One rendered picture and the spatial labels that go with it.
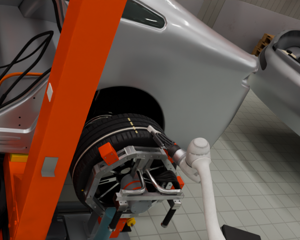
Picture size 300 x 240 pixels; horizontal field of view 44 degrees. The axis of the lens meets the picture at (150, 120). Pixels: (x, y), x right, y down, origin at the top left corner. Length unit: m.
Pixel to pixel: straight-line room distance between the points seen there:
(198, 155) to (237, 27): 6.21
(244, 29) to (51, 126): 6.72
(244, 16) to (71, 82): 6.58
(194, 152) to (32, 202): 0.82
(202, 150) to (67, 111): 0.68
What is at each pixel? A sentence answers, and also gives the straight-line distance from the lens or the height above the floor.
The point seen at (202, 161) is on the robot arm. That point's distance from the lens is 1.85.
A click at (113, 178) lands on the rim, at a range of 2.29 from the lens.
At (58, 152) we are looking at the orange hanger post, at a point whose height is 1.21.
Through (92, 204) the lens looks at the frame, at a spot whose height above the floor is 0.72.
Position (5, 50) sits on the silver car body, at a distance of 2.94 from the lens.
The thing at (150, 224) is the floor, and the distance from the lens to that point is 3.34.
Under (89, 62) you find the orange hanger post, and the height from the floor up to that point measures 1.67.
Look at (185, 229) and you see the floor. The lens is 3.48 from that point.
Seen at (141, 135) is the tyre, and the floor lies 1.17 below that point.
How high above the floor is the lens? 2.27
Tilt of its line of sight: 29 degrees down
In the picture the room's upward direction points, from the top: 24 degrees clockwise
